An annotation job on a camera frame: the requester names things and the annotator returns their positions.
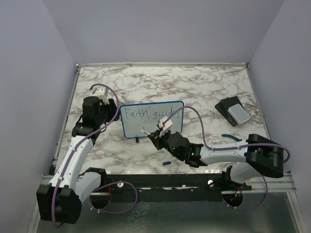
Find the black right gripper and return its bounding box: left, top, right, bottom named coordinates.
left=148, top=128, right=184, bottom=160

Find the blue framed small whiteboard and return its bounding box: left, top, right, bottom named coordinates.
left=120, top=100, right=184, bottom=139

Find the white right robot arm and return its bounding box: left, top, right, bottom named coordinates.
left=147, top=130, right=285, bottom=190

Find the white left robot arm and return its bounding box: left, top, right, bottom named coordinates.
left=36, top=96, right=120, bottom=224

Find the black eraser with grey pad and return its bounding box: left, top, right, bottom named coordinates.
left=215, top=96, right=251, bottom=127

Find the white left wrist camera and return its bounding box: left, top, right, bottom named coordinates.
left=91, top=87, right=109, bottom=102

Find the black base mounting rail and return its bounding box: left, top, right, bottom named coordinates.
left=76, top=168, right=251, bottom=204

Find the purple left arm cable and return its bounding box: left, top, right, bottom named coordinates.
left=52, top=83, right=138, bottom=228

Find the aluminium table edge frame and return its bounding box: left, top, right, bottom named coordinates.
left=26, top=62, right=302, bottom=233

